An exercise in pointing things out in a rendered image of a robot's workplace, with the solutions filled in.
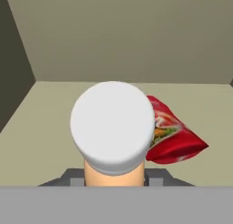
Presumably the red snack bag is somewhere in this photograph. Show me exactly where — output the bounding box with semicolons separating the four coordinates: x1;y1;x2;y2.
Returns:
145;95;210;165

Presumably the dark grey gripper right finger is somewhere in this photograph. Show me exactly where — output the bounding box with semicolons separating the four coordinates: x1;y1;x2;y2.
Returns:
143;168;195;188

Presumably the beige bottle with white cap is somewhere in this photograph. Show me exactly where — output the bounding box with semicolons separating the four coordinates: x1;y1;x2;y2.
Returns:
69;80;156;188

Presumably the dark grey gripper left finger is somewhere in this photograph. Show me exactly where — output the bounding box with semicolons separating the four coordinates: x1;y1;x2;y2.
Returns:
38;168;86;188

